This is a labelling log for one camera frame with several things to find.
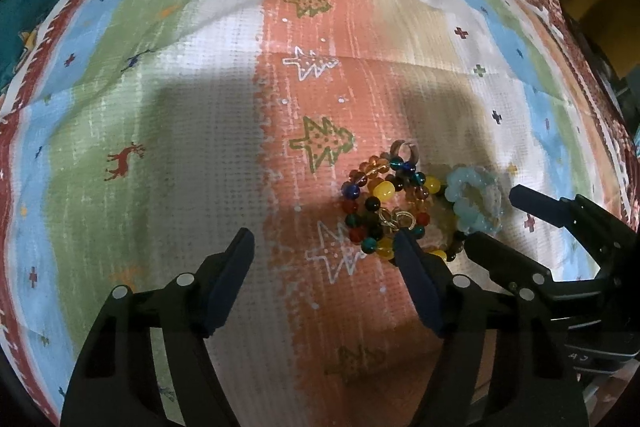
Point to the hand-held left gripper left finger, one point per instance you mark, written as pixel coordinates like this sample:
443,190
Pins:
227,292

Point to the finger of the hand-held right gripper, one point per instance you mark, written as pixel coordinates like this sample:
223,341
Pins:
495,254
540,207

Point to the striped printed mat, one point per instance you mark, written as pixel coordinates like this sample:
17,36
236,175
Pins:
200,132

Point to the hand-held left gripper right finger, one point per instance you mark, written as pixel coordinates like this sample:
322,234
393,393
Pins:
422,287

